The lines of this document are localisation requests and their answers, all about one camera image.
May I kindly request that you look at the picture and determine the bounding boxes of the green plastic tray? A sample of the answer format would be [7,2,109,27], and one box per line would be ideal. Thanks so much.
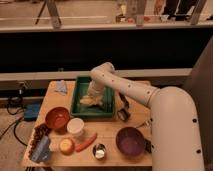
[71,76,115,119]

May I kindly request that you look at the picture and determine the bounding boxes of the yellow banana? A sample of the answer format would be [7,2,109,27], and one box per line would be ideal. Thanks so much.
[80,96,100,106]

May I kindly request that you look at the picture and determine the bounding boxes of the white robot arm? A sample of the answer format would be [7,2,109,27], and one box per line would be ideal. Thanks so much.
[88,62,205,171]

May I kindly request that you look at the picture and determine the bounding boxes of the black cable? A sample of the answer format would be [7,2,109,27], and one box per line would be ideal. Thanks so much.
[0,117,29,148]

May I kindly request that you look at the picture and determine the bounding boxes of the red bowl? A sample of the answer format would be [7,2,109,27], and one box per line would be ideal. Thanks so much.
[45,107,70,130]

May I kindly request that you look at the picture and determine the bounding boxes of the small metal cup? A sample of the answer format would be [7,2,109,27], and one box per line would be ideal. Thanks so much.
[92,143,106,160]

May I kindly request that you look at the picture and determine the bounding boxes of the blue cloth toy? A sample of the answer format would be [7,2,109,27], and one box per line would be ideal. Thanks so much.
[31,136,51,163]

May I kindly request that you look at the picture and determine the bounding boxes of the orange carrot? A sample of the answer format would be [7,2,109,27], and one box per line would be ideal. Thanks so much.
[75,133,97,152]

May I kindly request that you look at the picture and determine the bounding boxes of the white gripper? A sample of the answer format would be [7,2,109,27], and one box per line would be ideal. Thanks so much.
[87,81,105,99]

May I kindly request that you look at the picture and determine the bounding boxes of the purple bowl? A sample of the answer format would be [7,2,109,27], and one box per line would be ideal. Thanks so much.
[116,127,146,157]

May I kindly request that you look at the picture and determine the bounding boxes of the blue box on floor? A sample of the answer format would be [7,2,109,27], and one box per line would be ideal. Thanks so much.
[24,103,40,121]

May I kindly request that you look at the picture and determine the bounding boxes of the yellow round fruit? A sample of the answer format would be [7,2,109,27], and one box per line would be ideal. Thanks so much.
[59,138,74,155]

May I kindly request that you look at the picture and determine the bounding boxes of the light blue crumpled cloth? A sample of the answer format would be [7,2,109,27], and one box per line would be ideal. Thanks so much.
[55,80,67,95]

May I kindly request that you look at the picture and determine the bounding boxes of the dark red grapes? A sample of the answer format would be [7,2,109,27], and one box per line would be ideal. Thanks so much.
[28,123,51,157]

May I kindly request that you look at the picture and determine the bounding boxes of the white cup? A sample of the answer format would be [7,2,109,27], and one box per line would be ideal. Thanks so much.
[67,118,85,137]

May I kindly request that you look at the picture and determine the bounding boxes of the black metal measuring cup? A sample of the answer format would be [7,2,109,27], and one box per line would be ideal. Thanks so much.
[117,94,130,122]

